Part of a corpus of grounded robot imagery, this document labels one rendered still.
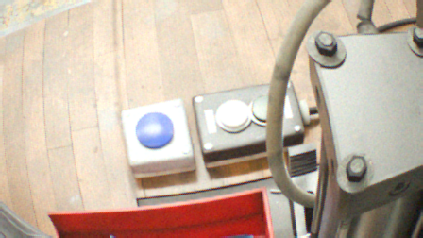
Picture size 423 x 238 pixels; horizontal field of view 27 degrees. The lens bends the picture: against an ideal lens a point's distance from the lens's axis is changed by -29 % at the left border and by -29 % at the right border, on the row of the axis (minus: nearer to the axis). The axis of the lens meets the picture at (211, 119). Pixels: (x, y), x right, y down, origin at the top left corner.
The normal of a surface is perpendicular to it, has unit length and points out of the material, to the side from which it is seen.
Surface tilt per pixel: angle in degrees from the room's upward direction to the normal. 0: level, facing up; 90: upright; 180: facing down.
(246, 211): 90
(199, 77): 0
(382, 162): 0
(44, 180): 0
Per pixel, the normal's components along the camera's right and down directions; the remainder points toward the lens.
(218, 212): 0.17, 0.84
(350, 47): -0.07, -0.52
